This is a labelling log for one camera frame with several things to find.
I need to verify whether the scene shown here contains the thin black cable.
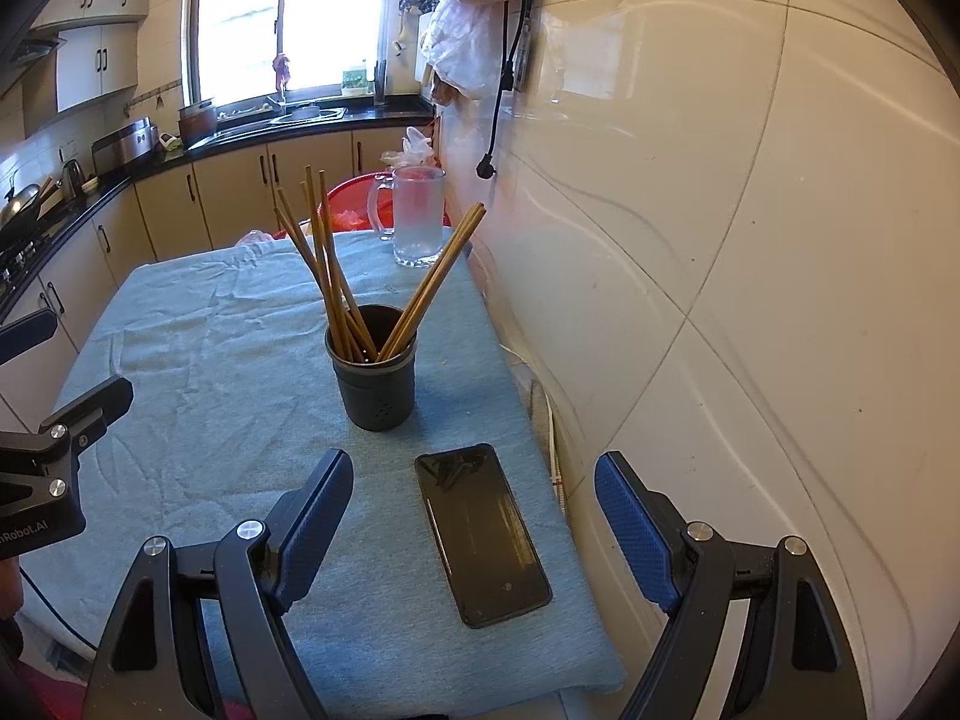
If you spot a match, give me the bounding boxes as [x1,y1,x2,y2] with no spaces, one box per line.
[19,566,100,652]

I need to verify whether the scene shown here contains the white cable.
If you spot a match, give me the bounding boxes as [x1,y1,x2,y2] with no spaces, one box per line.
[525,379,571,518]

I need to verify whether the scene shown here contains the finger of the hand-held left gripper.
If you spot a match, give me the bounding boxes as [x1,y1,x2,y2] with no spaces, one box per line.
[0,307,60,365]
[37,375,136,501]

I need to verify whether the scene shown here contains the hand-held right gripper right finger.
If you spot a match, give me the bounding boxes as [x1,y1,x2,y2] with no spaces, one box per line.
[594,451,869,720]

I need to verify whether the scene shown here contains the kitchen window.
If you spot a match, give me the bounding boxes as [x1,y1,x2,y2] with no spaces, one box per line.
[184,0,391,110]

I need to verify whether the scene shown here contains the rice cooker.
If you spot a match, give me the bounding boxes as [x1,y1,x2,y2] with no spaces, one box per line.
[91,118,161,175]

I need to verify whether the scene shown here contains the gas stove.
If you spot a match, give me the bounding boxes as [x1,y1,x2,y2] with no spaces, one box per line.
[0,236,57,301]

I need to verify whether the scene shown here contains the frosted glass mug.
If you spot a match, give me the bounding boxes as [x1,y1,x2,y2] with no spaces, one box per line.
[366,166,447,269]

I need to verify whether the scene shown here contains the red plastic basket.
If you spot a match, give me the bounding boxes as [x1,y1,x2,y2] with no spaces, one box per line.
[271,172,398,241]

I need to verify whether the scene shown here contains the steel sink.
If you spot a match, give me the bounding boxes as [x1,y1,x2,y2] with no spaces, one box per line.
[270,101,350,127]

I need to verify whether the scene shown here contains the range hood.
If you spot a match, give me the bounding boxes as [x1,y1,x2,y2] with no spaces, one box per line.
[0,34,68,91]

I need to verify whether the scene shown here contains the cooking pot with lid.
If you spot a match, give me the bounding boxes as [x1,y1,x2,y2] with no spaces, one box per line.
[178,99,219,145]

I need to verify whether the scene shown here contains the black smartphone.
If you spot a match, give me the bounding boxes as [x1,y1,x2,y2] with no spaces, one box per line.
[414,443,556,630]

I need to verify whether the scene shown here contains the bundle of wooden chopsticks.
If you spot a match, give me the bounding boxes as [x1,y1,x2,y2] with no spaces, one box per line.
[274,165,488,365]

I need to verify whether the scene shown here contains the grey-blue table cloth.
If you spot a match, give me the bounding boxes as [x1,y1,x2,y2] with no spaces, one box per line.
[15,229,629,698]

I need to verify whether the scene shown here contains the crumpled white plastic bag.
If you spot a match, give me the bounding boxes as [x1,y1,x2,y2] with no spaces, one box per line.
[380,127,437,170]

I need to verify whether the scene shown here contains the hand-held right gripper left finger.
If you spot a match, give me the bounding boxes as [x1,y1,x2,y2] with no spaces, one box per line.
[81,448,355,720]

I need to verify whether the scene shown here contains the white upper cabinets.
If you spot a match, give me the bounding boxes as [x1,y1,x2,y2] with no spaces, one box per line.
[26,0,155,115]

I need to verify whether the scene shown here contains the black wok with handle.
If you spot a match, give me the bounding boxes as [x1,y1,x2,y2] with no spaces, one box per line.
[0,178,61,241]

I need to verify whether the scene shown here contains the black hanging cable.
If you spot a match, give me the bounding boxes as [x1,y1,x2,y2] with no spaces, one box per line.
[478,0,535,181]

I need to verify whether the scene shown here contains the black kitchen countertop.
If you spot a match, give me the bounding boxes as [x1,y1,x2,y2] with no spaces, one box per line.
[0,109,436,316]

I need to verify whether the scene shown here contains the dark grey chopstick holder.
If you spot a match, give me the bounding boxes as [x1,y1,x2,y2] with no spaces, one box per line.
[324,304,418,433]

